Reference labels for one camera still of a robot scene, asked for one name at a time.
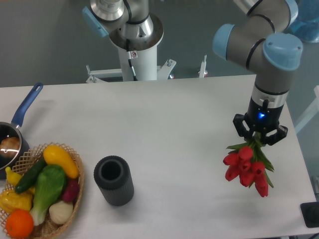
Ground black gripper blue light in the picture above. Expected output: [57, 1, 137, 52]
[233, 98, 288, 145]

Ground red tulip bouquet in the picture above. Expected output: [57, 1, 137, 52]
[223, 133, 274, 197]

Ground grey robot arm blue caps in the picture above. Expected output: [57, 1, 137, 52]
[212, 0, 303, 145]

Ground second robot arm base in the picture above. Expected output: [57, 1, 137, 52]
[82, 0, 164, 51]

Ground dark grey ribbed vase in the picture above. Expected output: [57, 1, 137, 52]
[94, 155, 135, 206]

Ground black device at table edge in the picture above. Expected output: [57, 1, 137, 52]
[300, 202, 319, 228]

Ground blue object top right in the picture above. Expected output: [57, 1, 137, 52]
[289, 0, 319, 43]

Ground yellow squash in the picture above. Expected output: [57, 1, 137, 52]
[43, 145, 80, 179]

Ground green bok choy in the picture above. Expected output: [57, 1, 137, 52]
[30, 164, 66, 226]

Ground white garlic bulb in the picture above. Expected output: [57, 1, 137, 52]
[49, 201, 73, 225]

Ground woven wicker basket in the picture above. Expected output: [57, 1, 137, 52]
[0, 142, 85, 239]

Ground green cucumber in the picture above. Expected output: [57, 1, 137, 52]
[14, 156, 47, 194]

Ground bread roll in pan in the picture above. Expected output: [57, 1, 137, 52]
[0, 137, 20, 158]

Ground orange fruit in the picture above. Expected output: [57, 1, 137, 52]
[5, 210, 34, 239]

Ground yellow corn cob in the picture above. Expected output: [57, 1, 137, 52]
[0, 190, 33, 214]

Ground white frame at right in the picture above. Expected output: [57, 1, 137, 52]
[295, 86, 319, 134]

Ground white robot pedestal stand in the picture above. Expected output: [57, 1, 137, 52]
[85, 46, 209, 84]

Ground black cable on pedestal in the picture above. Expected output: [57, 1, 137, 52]
[125, 38, 139, 82]

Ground blue handled saucepan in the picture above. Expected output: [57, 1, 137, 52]
[0, 83, 43, 180]

